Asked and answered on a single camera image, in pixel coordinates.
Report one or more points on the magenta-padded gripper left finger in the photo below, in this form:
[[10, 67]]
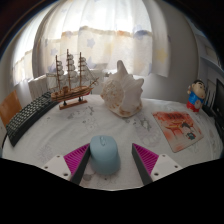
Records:
[[75, 159]]

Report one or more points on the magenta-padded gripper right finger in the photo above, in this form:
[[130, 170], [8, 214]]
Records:
[[147, 160]]

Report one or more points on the light blue computer mouse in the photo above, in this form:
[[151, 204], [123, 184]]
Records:
[[104, 155]]

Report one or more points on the red printed mouse pad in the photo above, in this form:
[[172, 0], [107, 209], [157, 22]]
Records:
[[178, 130]]

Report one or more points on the white printed tablecloth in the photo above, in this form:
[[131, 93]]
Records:
[[66, 133]]

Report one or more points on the black keyboard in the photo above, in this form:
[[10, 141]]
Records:
[[28, 115]]

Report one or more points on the wooden model sailing ship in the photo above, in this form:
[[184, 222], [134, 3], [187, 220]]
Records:
[[71, 93]]

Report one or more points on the large white conch shell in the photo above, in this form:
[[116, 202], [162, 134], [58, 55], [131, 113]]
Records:
[[121, 93]]

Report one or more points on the cartoon boy figurine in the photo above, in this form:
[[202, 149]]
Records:
[[196, 97]]

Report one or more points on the white radiator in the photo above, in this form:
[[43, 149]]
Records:
[[38, 87]]

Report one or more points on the black router with antennas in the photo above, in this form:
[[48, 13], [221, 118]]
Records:
[[209, 106]]

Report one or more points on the wooden chair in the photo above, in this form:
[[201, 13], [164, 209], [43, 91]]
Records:
[[10, 107]]

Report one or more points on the black monitor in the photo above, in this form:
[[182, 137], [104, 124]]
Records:
[[220, 100]]

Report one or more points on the white star-print curtain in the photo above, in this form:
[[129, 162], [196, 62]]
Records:
[[100, 40]]

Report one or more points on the white wall shelf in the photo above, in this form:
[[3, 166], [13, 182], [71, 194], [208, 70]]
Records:
[[210, 53]]

